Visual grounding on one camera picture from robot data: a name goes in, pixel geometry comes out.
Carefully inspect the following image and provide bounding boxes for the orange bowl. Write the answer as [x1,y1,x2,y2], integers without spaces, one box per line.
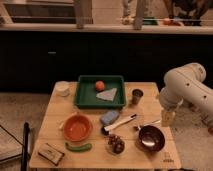
[63,114,93,142]

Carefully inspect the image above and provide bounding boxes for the wooden spoon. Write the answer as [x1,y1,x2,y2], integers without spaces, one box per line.
[59,112,77,130]

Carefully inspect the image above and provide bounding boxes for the blue sponge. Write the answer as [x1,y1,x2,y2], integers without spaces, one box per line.
[100,111,119,125]

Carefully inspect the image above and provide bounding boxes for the small white cup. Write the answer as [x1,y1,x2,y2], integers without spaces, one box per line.
[55,81,69,97]

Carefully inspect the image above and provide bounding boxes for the green cucumber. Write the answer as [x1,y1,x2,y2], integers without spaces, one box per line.
[65,142,92,152]

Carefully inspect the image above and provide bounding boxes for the grey folded cloth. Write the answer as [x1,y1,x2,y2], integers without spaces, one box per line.
[96,88,117,101]

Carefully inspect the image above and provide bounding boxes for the bunch of dark grapes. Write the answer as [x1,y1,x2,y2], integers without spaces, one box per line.
[108,134,125,154]

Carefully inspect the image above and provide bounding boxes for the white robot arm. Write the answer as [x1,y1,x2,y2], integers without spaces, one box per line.
[158,63,213,127]

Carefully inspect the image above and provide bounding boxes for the green plastic tray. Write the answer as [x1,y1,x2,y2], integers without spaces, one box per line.
[74,75,126,109]

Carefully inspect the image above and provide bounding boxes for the orange fruit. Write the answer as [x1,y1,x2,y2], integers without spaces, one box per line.
[95,81,105,91]

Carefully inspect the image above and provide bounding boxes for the black chair frame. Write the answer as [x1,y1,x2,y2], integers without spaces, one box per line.
[21,122,30,171]

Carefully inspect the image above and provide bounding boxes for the metal fork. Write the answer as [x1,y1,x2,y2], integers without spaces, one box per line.
[133,119,161,131]

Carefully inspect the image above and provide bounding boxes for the dark brown bowl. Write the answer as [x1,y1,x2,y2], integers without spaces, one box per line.
[138,125,165,152]

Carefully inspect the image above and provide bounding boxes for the metal cup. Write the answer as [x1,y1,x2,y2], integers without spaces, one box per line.
[132,89,143,105]

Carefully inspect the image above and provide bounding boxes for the brown wooden box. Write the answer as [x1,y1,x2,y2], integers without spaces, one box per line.
[38,143,65,166]

